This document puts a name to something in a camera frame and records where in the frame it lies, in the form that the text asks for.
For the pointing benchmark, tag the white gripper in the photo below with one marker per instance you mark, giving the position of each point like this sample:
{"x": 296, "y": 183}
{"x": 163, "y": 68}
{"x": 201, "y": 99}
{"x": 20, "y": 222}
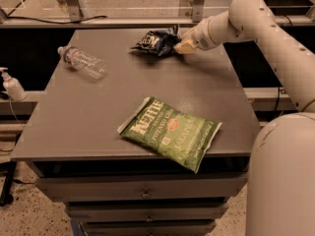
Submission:
{"x": 199, "y": 35}

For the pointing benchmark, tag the blue chip bag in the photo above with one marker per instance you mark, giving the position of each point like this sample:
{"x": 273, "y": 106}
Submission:
{"x": 159, "y": 42}

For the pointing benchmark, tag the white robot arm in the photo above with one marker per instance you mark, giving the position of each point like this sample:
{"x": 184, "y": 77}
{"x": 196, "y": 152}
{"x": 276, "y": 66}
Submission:
{"x": 281, "y": 175}

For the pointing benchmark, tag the green jalapeno Kettle chip bag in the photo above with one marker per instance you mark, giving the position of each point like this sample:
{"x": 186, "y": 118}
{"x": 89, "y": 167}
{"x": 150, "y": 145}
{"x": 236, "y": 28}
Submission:
{"x": 181, "y": 137}

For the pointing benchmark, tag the grey drawer cabinet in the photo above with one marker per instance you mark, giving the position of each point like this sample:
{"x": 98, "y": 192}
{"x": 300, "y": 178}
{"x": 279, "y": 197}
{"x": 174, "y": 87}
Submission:
{"x": 73, "y": 130}

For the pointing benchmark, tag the clear plastic water bottle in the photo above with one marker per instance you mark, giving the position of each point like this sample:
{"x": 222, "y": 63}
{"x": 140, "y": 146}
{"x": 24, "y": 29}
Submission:
{"x": 82, "y": 62}

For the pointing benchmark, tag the top grey drawer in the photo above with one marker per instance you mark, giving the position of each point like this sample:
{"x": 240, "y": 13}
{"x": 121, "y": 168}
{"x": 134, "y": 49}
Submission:
{"x": 141, "y": 187}

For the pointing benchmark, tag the grey drawer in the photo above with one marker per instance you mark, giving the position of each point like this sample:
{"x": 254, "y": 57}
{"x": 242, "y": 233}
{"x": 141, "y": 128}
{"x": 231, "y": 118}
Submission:
{"x": 147, "y": 212}
{"x": 157, "y": 228}
{"x": 141, "y": 187}

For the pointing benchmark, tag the middle grey drawer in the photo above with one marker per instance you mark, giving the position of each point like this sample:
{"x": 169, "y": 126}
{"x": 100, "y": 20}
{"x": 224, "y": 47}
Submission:
{"x": 147, "y": 212}

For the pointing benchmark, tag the white pump dispenser bottle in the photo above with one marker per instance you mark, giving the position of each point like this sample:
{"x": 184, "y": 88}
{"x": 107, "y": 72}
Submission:
{"x": 12, "y": 86}

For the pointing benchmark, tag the bottom grey drawer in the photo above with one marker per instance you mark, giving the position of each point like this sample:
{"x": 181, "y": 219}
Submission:
{"x": 157, "y": 228}

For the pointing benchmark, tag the right metal frame post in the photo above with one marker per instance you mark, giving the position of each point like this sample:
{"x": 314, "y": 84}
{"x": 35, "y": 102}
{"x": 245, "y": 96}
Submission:
{"x": 197, "y": 10}

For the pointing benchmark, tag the metal frame post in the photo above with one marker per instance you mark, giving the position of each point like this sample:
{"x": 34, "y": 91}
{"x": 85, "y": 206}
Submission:
{"x": 78, "y": 10}
{"x": 197, "y": 10}

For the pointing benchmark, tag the left metal frame post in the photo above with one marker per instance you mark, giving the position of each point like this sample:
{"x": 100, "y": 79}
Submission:
{"x": 78, "y": 10}

